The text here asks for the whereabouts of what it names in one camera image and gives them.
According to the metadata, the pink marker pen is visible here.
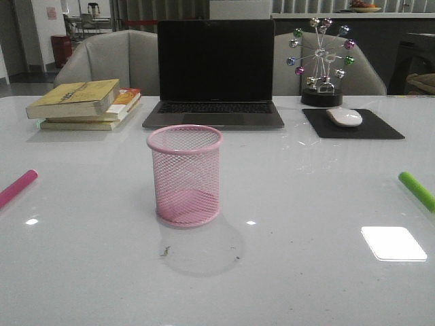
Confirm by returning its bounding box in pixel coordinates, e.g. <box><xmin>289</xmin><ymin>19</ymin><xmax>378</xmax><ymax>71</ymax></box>
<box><xmin>0</xmin><ymin>169</ymin><xmax>38</xmax><ymax>208</ymax></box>

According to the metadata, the green marker pen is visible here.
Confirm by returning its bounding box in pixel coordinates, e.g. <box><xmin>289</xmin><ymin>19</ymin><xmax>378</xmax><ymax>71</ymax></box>
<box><xmin>398</xmin><ymin>172</ymin><xmax>434</xmax><ymax>213</ymax></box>

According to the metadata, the pink mesh pen holder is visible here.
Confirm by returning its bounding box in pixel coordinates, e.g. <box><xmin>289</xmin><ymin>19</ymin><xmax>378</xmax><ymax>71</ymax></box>
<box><xmin>147</xmin><ymin>124</ymin><xmax>223</xmax><ymax>227</ymax></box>

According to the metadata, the grey open laptop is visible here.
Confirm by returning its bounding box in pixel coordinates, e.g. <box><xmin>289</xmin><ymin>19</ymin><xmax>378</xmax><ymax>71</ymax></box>
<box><xmin>143</xmin><ymin>19</ymin><xmax>284</xmax><ymax>130</ymax></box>

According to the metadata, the orange middle book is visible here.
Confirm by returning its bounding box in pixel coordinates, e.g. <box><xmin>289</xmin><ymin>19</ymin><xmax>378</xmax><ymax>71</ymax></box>
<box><xmin>46</xmin><ymin>88</ymin><xmax>141</xmax><ymax>123</ymax></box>

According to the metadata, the cream bottom book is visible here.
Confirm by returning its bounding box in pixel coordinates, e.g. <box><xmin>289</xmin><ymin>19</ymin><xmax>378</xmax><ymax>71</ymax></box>
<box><xmin>39</xmin><ymin>100</ymin><xmax>139</xmax><ymax>130</ymax></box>

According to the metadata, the white computer mouse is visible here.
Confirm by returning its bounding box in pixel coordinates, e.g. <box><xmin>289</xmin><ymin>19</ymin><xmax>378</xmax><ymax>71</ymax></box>
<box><xmin>326</xmin><ymin>107</ymin><xmax>363</xmax><ymax>127</ymax></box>

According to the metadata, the grey left armchair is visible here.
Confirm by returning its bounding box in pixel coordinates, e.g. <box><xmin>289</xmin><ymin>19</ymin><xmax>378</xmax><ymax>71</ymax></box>
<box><xmin>54</xmin><ymin>30</ymin><xmax>160</xmax><ymax>96</ymax></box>

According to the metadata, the grey armchair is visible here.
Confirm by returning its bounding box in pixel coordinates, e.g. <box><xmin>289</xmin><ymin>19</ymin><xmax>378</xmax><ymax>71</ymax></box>
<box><xmin>54</xmin><ymin>30</ymin><xmax>160</xmax><ymax>96</ymax></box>
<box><xmin>273</xmin><ymin>31</ymin><xmax>387</xmax><ymax>96</ymax></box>

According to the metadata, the yellow top book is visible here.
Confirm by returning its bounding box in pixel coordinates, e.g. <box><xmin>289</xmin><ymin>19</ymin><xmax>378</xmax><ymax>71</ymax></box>
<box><xmin>26</xmin><ymin>79</ymin><xmax>120</xmax><ymax>119</ymax></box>

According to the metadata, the grey right armchair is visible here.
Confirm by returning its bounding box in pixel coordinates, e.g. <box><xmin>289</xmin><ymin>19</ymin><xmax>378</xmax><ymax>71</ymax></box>
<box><xmin>273</xmin><ymin>31</ymin><xmax>387</xmax><ymax>96</ymax></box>

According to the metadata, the ferris wheel desk ornament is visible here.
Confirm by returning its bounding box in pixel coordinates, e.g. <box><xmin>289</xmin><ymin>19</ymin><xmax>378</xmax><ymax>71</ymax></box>
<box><xmin>286</xmin><ymin>17</ymin><xmax>356</xmax><ymax>107</ymax></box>

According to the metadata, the black mouse pad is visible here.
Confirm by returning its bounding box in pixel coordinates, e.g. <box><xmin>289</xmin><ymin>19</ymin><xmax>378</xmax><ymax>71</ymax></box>
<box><xmin>302</xmin><ymin>109</ymin><xmax>405</xmax><ymax>140</ymax></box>

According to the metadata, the red bin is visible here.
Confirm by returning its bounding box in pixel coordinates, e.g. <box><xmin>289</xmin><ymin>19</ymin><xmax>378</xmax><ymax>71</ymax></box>
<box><xmin>51</xmin><ymin>35</ymin><xmax>72</xmax><ymax>68</ymax></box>

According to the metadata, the fruit bowl on counter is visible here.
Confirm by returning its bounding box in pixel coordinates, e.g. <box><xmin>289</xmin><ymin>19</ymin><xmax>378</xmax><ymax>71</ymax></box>
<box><xmin>350</xmin><ymin>0</ymin><xmax>381</xmax><ymax>13</ymax></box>

